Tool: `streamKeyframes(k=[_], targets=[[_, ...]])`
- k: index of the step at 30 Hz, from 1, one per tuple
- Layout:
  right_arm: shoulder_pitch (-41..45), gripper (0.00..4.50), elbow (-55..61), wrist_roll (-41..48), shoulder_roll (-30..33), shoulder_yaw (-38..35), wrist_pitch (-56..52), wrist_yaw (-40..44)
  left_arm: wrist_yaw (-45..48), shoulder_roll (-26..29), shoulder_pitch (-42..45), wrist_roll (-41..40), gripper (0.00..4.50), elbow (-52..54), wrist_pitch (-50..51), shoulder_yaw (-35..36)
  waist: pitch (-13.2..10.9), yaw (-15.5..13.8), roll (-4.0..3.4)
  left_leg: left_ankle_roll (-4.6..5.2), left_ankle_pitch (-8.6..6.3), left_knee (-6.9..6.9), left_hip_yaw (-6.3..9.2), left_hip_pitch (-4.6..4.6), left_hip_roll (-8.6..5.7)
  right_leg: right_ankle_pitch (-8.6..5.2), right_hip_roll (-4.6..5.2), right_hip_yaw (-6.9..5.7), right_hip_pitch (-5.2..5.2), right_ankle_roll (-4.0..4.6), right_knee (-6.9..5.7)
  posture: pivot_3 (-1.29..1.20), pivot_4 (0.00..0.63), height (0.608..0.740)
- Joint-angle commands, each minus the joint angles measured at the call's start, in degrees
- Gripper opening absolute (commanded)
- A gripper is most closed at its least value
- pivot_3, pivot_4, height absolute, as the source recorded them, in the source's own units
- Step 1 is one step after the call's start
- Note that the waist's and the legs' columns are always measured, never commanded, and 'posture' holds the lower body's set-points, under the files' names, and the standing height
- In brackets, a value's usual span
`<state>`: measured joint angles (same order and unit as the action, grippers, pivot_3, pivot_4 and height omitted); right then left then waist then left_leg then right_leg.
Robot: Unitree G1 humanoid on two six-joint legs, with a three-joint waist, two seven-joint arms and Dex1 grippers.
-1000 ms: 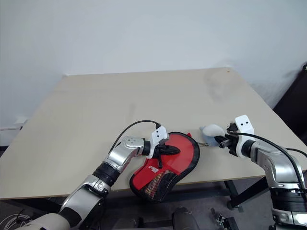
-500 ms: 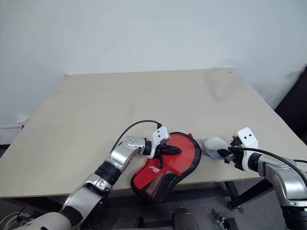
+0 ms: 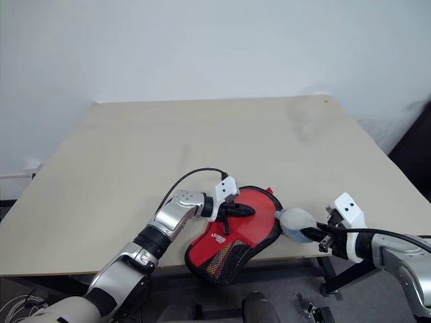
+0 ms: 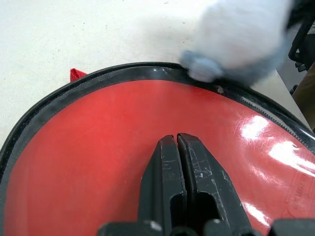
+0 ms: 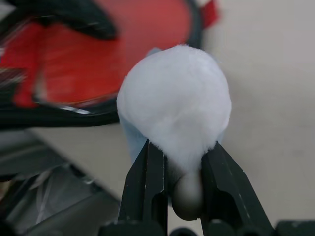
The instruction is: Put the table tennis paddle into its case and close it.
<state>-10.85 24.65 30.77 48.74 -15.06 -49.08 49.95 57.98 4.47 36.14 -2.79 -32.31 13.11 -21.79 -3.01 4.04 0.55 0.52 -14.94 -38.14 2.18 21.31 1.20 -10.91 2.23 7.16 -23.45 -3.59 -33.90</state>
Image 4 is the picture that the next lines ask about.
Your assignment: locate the black clear-window paddle case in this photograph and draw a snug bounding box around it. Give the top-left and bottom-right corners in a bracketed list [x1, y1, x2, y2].
[0, 61, 315, 236]

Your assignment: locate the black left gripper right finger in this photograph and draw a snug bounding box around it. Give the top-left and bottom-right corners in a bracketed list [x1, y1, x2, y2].
[177, 132, 250, 228]

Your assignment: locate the white blue zipper pull ball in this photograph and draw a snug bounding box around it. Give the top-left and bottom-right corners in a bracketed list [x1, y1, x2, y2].
[179, 0, 293, 84]

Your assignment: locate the brown background object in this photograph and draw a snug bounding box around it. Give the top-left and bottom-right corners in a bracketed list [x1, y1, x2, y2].
[292, 71, 315, 135]

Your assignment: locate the red table tennis paddle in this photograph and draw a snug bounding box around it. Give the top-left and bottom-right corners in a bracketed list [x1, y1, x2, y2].
[4, 80, 315, 236]

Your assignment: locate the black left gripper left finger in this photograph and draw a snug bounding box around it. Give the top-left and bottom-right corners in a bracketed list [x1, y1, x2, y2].
[138, 134, 188, 228]

